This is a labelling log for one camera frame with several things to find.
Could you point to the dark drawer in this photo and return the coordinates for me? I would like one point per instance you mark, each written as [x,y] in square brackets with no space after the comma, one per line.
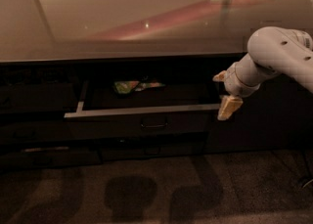
[50,158]
[33,132]
[176,108]
[37,98]
[167,149]

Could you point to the green snack packet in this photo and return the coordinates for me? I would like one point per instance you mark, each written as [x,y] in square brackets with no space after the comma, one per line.
[128,87]

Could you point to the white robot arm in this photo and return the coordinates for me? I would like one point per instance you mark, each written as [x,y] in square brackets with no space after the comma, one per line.
[271,51]

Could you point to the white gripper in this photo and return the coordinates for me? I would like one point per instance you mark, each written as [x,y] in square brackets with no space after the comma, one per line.
[234,80]

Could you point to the dark cabinet frame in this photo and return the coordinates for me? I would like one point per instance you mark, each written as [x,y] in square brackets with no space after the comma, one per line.
[106,72]

